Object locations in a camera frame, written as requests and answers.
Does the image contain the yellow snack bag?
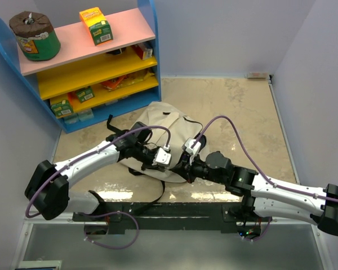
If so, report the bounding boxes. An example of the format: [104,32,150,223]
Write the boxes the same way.
[117,68,154,88]

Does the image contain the green sponge box left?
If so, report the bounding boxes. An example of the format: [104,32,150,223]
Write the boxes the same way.
[50,99,73,118]

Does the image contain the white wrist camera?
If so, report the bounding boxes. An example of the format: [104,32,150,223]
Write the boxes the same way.
[182,138,201,164]
[153,147,172,167]

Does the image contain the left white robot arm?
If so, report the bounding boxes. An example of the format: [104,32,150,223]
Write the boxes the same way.
[25,125,171,221]

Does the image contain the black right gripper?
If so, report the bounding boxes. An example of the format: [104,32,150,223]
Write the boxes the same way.
[172,151,226,185]

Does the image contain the orange green sponge box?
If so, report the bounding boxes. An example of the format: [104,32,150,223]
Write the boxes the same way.
[79,7,113,46]

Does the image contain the blue wooden shelf unit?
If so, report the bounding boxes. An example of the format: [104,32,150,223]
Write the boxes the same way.
[0,1,162,133]

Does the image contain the red white small box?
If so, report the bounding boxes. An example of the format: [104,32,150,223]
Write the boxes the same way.
[131,43,153,60]

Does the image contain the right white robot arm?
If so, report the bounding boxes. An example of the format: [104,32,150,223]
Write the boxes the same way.
[172,151,338,236]

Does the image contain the green sponge box middle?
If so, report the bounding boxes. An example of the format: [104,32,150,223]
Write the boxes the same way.
[74,86,95,103]

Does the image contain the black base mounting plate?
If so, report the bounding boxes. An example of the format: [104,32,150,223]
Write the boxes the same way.
[73,202,270,236]

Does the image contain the black object on shelf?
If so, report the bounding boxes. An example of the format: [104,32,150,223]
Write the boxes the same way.
[106,47,127,56]

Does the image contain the small white orange label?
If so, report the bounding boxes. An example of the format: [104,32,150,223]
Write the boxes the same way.
[245,72,270,79]

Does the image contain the orange snack packet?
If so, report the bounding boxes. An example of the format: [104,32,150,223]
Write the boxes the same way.
[100,75,127,91]

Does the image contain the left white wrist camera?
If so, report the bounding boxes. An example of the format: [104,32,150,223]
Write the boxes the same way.
[153,147,172,167]

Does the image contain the beige canvas backpack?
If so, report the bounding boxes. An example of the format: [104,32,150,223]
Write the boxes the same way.
[120,102,208,187]

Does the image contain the brown green toilet roll pack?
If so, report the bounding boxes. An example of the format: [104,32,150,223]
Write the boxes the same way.
[9,11,61,61]

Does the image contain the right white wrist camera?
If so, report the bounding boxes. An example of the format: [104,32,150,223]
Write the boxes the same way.
[182,138,201,164]

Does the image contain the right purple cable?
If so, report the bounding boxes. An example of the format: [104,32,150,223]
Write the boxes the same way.
[193,115,338,205]

